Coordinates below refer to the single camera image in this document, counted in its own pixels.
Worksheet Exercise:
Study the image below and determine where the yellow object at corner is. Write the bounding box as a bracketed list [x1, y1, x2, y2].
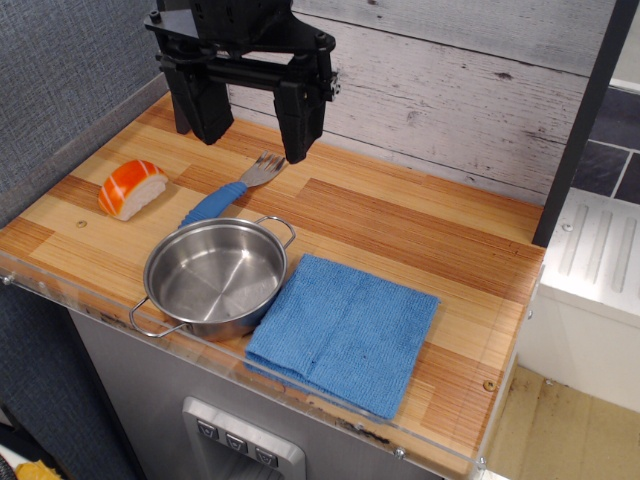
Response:
[14, 461, 62, 480]

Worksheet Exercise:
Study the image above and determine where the silver control panel with buttons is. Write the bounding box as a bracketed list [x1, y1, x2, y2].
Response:
[182, 396, 307, 479]

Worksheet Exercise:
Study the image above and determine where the orange white salmon sushi toy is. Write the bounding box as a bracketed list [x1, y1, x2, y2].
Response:
[98, 160, 168, 221]

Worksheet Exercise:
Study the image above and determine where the folded blue cloth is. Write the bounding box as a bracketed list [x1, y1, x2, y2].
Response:
[245, 254, 440, 420]

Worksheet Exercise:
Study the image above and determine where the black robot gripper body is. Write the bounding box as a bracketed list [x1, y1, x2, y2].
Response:
[144, 1, 340, 101]

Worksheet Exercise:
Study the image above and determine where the small stainless steel pot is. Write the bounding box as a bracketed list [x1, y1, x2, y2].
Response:
[129, 216, 296, 341]

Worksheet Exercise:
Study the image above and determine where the clear acrylic table guard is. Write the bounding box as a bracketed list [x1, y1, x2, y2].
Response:
[1, 253, 486, 479]

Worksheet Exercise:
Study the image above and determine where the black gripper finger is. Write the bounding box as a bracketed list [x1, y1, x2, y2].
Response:
[274, 81, 326, 164]
[164, 67, 234, 145]

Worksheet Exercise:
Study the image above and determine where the blue handled metal fork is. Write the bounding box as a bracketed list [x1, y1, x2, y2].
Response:
[179, 151, 287, 228]

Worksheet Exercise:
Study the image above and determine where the white ribbed appliance top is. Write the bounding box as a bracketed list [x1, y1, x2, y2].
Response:
[541, 188, 639, 316]

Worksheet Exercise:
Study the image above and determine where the dark right frame post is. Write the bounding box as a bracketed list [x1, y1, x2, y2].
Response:
[532, 0, 639, 247]

